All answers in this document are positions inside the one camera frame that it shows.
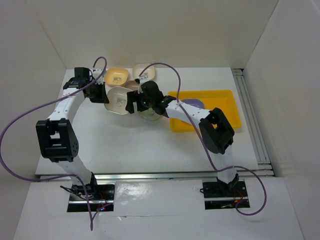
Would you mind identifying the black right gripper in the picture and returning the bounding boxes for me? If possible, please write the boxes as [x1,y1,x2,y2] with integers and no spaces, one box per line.
[125,90,155,114]

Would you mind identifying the brown panda plate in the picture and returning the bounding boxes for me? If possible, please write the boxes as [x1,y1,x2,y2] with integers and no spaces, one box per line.
[123,80,139,91]

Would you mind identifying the green panda plate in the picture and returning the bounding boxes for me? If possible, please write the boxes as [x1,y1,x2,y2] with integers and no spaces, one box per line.
[138,108,161,121]

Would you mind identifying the cream panda plate front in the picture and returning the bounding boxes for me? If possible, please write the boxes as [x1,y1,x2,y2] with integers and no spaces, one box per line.
[104,86,131,115]

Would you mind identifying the cream panda plate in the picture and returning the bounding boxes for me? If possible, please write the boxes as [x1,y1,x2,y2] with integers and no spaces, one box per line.
[132,63,156,80]
[104,86,131,115]

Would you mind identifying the yellow panda plate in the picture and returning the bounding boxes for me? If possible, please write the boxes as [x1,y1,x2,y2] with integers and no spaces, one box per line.
[104,67,129,87]

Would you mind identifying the cream panda plate back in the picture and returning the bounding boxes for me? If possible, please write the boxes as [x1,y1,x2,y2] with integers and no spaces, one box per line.
[132,63,156,80]

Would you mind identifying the purple panda plate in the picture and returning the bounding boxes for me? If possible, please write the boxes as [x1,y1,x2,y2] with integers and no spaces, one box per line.
[182,98,205,109]

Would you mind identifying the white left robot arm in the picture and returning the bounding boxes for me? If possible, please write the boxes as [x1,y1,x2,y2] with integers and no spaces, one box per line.
[35,67,109,200]

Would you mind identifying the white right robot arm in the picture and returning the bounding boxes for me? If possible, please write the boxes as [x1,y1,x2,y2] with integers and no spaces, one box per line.
[125,80,239,196]

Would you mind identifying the yellow plastic bin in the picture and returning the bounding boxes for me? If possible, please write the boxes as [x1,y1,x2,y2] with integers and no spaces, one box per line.
[179,90,242,129]

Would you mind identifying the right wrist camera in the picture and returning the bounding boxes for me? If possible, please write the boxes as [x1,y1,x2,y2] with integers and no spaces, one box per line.
[134,74,149,85]

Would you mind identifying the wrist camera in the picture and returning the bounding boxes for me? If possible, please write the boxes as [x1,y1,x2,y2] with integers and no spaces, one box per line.
[134,74,149,85]
[92,68,103,79]

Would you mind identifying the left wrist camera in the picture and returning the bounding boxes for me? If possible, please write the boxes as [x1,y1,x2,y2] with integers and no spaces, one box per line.
[92,68,103,79]

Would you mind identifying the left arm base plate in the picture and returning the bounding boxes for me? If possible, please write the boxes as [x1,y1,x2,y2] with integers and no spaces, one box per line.
[60,183,116,213]

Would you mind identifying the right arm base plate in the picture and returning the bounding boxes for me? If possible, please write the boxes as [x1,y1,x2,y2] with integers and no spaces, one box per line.
[199,181,250,210]

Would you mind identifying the aluminium rail front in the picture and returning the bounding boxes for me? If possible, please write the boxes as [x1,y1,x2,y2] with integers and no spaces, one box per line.
[36,168,275,181]

